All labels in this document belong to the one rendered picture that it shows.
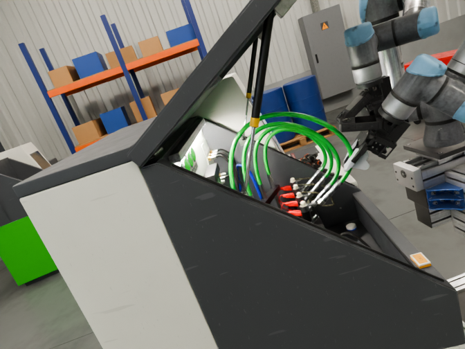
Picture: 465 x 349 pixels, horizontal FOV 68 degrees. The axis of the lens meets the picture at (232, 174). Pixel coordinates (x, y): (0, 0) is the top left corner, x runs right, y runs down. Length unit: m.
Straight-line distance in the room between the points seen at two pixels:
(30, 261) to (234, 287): 4.09
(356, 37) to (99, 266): 0.87
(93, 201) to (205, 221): 0.25
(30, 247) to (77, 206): 3.91
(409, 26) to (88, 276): 1.04
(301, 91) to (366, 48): 4.91
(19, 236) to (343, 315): 4.16
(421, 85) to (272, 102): 4.93
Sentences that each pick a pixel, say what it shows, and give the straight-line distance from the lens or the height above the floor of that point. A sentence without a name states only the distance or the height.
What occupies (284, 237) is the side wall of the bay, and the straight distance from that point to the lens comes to 0.78.
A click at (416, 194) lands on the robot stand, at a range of 1.61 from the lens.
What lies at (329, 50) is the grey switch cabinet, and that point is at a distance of 7.75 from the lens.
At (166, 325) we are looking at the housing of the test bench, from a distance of 0.93.
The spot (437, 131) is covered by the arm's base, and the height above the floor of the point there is 1.10.
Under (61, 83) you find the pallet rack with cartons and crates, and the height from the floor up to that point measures 2.27.
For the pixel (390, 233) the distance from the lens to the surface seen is 1.20.
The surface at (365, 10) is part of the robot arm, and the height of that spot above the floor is 1.61.
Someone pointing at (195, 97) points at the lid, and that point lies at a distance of 0.67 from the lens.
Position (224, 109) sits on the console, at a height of 1.44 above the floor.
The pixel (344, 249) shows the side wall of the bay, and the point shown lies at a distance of 0.82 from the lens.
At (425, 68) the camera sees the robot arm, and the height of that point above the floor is 1.43.
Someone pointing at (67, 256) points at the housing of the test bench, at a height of 1.31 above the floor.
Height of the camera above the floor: 1.58
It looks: 16 degrees down
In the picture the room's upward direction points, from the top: 20 degrees counter-clockwise
